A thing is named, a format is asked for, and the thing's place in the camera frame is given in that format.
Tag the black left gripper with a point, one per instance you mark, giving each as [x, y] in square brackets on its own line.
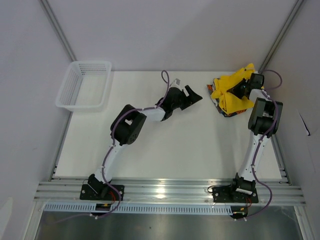
[189, 100]

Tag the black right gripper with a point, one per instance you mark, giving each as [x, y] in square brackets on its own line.
[234, 90]

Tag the yellow shorts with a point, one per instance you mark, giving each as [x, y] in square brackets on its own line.
[231, 80]

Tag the colourful patterned shorts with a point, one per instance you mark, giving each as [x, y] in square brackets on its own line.
[226, 103]

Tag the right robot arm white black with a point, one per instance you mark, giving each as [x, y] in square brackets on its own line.
[263, 122]

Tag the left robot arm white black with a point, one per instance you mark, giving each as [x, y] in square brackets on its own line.
[125, 130]

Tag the white plastic basket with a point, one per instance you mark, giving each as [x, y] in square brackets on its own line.
[85, 86]

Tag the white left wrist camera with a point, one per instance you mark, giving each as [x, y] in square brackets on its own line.
[176, 84]

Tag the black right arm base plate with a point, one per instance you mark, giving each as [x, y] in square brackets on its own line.
[225, 194]

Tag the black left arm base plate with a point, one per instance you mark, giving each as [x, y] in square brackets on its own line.
[112, 192]

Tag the aluminium mounting rail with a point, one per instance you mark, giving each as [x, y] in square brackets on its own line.
[168, 191]

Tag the slotted grey cable duct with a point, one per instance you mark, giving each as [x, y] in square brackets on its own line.
[134, 208]

